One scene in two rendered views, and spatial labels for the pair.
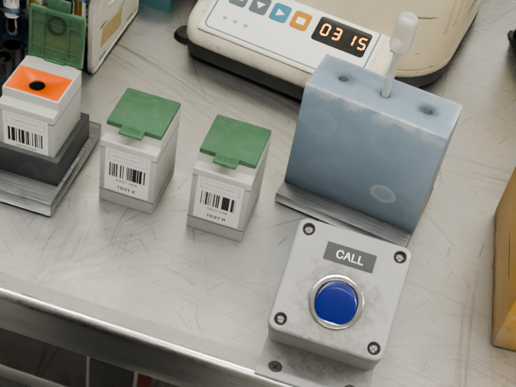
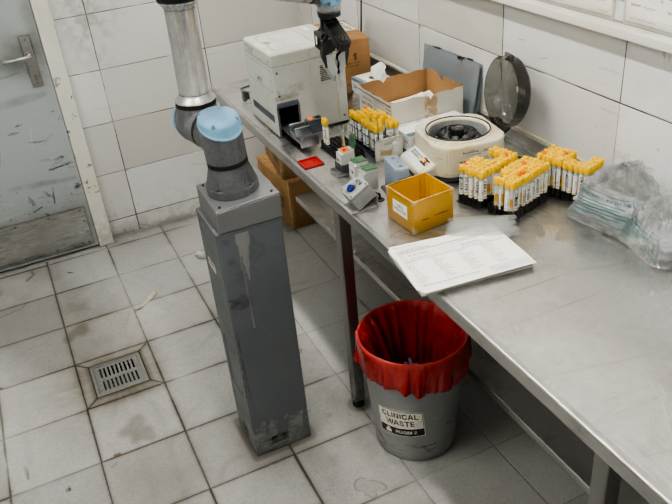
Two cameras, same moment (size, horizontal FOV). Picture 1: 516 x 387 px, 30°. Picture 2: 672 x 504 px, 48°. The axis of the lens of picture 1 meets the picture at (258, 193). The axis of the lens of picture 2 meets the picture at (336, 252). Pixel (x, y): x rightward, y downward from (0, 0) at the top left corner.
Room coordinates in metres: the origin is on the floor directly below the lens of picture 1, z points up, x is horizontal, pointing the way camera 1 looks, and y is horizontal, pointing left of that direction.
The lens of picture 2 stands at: (-0.67, -1.68, 1.90)
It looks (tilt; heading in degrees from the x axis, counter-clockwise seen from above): 31 degrees down; 59
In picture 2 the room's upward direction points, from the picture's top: 6 degrees counter-clockwise
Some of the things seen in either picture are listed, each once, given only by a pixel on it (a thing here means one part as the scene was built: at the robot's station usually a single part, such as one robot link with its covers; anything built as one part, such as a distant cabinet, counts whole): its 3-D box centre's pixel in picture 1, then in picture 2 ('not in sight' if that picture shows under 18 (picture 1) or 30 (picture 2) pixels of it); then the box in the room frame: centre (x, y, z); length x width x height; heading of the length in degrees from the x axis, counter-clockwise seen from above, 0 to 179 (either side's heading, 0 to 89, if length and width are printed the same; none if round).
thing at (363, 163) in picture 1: (368, 149); (396, 177); (0.51, -0.07, 0.92); 0.10 x 0.07 x 0.10; 74
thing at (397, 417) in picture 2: not in sight; (414, 381); (0.48, -0.16, 0.22); 0.38 x 0.37 x 0.44; 82
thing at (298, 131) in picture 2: not in sight; (297, 129); (0.50, 0.47, 0.92); 0.21 x 0.07 x 0.05; 82
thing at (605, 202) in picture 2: not in sight; (619, 188); (0.84, -0.59, 0.97); 0.26 x 0.17 x 0.19; 95
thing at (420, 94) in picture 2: not in sight; (410, 104); (0.87, 0.31, 0.95); 0.29 x 0.25 x 0.15; 172
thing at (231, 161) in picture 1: (229, 177); (368, 176); (0.48, 0.02, 0.91); 0.05 x 0.04 x 0.07; 172
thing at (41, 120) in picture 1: (41, 117); (345, 158); (0.49, 0.16, 0.92); 0.05 x 0.04 x 0.06; 172
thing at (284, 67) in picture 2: not in sight; (297, 80); (0.62, 0.65, 1.03); 0.31 x 0.27 x 0.30; 82
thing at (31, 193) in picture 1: (41, 147); (346, 166); (0.49, 0.16, 0.89); 0.09 x 0.05 x 0.04; 172
